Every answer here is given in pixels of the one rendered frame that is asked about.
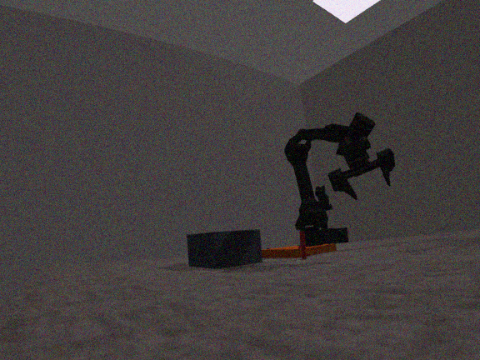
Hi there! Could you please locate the red peg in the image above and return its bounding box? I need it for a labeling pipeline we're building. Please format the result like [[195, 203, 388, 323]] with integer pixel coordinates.
[[299, 231, 307, 260]]

